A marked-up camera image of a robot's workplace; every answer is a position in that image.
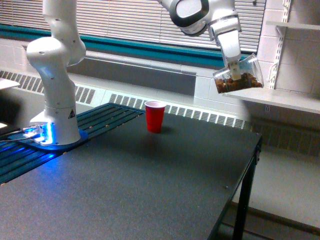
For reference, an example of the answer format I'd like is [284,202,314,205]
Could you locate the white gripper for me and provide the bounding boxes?
[208,14,241,81]

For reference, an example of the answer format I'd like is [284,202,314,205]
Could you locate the clear plastic cup with nuts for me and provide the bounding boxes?
[213,53,264,94]

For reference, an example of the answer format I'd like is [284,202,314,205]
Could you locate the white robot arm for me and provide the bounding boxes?
[26,0,241,146]

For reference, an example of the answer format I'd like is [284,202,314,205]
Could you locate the white baseboard radiator vent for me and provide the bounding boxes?
[0,68,253,130]

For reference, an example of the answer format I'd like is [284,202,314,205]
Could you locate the red plastic cup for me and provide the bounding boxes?
[145,101,166,134]

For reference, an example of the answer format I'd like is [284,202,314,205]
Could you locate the white window blinds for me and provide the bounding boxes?
[0,0,266,52]

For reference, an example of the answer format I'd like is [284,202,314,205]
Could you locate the white object at left edge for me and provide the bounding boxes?
[0,77,20,90]

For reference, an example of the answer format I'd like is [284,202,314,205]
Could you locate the white upper wall shelf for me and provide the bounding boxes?
[265,21,320,31]

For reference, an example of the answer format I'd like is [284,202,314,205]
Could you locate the white wall shelf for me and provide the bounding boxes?
[265,21,320,31]
[222,87,320,114]

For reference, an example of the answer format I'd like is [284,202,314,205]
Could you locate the white lower wall shelf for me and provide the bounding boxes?
[222,87,320,114]

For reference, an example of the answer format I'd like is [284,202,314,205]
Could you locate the white shelf bracket rail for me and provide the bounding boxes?
[268,0,292,90]

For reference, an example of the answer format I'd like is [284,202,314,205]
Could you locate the black table leg frame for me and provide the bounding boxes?
[208,134,263,240]

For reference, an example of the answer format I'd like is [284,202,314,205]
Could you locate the blue slotted mounting rail plate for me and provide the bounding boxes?
[0,103,145,184]

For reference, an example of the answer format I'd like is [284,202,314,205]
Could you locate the black cable at base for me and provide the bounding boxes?
[0,127,33,144]

